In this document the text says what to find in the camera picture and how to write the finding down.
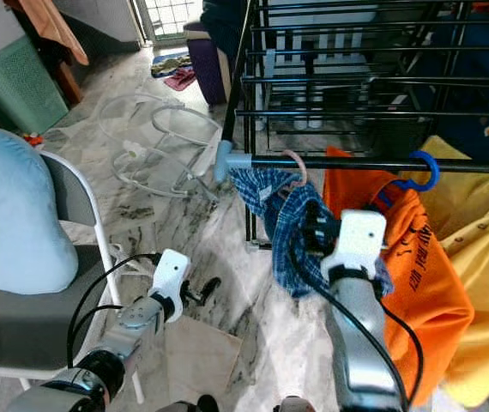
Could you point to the blue checked shorts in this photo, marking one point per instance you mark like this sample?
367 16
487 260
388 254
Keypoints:
279 223

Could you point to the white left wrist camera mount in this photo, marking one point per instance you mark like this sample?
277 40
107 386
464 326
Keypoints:
169 273

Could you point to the brown wooden stand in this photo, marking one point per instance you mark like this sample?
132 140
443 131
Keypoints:
73 84

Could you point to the blue bedding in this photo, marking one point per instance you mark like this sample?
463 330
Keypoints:
459 103

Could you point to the colourful door mat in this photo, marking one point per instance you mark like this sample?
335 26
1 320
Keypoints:
172 58

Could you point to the white folding chair grey seat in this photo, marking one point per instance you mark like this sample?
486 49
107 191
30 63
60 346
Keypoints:
21 330

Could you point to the white door grille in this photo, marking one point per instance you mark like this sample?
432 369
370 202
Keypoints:
172 17

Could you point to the robot right leg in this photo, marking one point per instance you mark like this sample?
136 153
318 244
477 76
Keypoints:
298 405

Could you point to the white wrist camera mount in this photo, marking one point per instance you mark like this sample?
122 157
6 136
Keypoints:
360 236
169 273

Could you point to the maroon floor cloth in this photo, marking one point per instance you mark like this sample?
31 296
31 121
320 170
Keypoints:
181 79

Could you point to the green laundry basket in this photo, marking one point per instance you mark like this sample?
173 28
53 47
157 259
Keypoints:
21 86

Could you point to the purple armchair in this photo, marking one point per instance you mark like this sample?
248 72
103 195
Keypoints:
206 77

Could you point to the peach cloth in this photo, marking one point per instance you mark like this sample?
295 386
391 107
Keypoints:
56 30

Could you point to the black metal drying rack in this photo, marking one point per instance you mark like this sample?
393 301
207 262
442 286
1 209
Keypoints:
225 161

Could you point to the light blue pillow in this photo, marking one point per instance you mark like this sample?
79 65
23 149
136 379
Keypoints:
21 206

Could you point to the reddish pink plastic hanger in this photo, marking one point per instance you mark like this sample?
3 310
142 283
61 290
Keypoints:
303 163

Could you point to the robot left leg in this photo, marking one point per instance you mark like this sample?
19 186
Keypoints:
197 405

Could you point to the robot leg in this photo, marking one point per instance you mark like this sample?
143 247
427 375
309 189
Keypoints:
197 405
298 405

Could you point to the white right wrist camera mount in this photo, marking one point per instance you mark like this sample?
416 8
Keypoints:
360 236

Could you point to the orange shirt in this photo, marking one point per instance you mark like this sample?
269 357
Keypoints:
425 275

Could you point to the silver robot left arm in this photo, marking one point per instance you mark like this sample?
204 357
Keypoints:
133 326

